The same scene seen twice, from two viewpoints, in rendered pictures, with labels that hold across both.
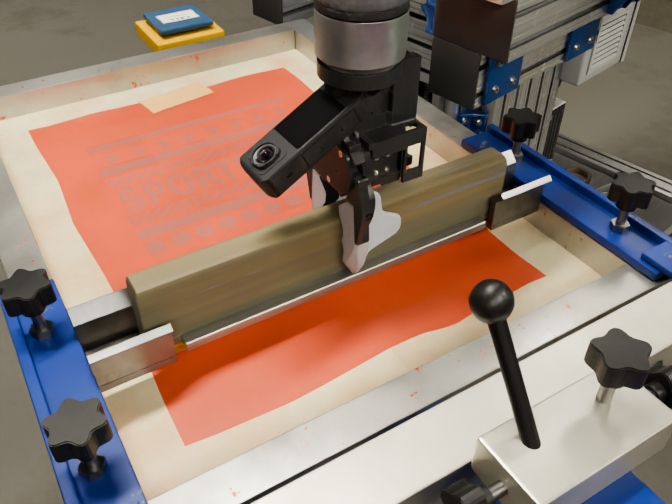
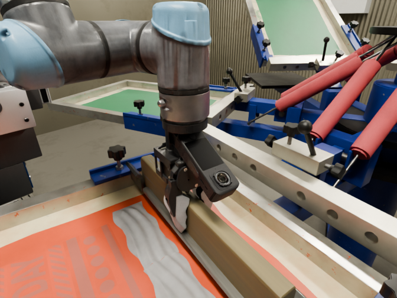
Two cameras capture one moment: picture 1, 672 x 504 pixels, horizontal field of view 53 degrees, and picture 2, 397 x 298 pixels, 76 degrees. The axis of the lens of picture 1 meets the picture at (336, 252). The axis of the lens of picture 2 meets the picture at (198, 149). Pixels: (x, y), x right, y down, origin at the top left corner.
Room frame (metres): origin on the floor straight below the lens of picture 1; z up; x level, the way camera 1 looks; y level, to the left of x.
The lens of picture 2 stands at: (0.53, 0.35, 1.34)
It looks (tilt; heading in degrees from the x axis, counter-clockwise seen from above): 27 degrees down; 267
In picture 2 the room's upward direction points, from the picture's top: straight up
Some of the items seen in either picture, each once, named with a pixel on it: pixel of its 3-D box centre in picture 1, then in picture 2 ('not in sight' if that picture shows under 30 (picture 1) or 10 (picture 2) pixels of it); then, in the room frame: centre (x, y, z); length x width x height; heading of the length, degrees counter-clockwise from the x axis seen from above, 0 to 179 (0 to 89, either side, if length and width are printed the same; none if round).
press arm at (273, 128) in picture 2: not in sight; (227, 126); (0.34, -0.74, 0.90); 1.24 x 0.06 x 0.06; 151
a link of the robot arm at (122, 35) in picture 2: not in sight; (126, 47); (0.62, -0.07, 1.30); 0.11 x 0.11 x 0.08; 48
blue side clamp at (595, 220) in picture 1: (558, 209); (149, 168); (0.63, -0.26, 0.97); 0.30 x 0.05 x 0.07; 31
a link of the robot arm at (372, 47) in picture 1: (358, 32); (182, 104); (0.53, -0.02, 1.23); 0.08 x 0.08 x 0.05
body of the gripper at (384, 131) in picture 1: (364, 120); (183, 150); (0.54, -0.03, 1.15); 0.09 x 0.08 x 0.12; 121
